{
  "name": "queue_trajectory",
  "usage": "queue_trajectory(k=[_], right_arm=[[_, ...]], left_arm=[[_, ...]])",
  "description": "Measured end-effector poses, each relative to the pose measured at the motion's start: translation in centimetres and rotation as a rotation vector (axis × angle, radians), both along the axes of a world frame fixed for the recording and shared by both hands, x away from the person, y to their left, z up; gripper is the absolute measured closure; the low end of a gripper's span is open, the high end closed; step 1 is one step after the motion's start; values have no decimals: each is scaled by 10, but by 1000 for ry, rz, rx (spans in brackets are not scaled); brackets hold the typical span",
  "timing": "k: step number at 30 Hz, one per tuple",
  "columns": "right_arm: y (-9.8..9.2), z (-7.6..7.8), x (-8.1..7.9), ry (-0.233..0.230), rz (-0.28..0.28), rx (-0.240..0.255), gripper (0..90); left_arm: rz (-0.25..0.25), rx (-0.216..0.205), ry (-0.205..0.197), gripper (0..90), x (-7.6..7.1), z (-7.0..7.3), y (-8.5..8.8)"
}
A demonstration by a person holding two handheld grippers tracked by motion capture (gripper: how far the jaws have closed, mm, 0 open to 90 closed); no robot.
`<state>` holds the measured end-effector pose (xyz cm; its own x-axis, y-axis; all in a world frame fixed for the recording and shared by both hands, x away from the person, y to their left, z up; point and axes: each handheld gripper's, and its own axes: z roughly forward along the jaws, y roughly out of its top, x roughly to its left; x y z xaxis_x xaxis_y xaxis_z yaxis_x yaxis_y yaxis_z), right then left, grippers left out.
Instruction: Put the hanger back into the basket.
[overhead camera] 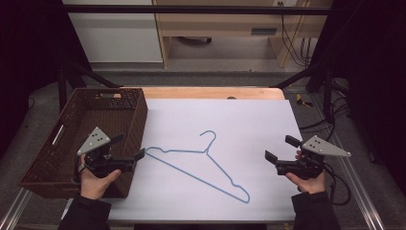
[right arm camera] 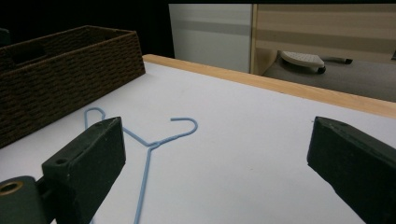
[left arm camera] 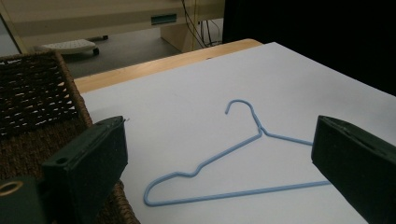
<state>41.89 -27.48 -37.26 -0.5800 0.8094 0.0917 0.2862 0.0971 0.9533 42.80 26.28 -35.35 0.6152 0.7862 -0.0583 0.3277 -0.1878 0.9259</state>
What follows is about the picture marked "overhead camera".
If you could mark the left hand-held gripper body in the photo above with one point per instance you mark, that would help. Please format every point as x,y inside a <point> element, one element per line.
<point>95,140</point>

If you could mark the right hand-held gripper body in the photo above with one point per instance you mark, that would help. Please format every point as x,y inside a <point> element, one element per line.
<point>319,147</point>

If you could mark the brown woven basket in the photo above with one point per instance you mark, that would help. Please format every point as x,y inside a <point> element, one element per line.
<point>105,118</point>

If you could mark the person's right hand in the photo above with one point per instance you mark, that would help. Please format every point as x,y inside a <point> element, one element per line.
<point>309,184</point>

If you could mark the person's left hand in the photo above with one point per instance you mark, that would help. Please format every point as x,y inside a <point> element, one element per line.
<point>95,184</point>

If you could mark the white paper sheet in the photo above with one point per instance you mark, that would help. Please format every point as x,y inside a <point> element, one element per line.
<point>242,127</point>

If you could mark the yellow and black tool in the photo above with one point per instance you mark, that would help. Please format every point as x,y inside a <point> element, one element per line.
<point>300,100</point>

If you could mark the black metal stand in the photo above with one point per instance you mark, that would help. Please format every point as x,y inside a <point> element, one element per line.
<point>327,92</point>
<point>62,86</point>

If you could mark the black curtain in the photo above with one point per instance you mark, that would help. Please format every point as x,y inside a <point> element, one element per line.
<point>373,80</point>
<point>28,64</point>

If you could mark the white cabinet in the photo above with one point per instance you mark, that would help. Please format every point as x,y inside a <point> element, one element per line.
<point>118,35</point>

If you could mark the black object under desk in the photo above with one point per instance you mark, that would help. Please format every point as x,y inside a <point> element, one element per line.
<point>194,40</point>

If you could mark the light wooden desk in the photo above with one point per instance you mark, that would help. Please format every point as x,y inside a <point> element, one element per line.
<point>220,24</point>

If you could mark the aluminium rail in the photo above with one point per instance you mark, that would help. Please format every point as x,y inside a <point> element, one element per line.
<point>14,209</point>
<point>357,185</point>

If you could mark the black horizontal frame bar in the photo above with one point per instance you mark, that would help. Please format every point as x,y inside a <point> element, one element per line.
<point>191,9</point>

